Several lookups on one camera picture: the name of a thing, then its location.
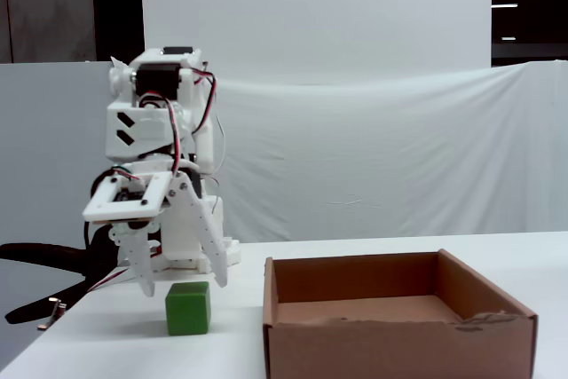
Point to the white backdrop cloth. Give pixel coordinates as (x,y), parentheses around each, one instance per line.
(355,152)

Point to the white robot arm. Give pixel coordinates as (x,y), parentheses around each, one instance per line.
(151,130)

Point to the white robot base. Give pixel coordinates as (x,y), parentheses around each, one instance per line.
(226,255)

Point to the metal table clamp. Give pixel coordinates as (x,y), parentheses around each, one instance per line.
(55,308)

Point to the green cube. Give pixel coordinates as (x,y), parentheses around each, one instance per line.
(186,310)

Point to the white backdrop board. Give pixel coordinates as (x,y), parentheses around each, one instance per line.
(310,6)

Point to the brown cardboard box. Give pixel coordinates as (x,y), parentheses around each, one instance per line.
(399,352)

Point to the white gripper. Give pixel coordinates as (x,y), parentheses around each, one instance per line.
(183,189)

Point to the white camera mount with board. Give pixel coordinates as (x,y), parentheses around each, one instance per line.
(102,208)

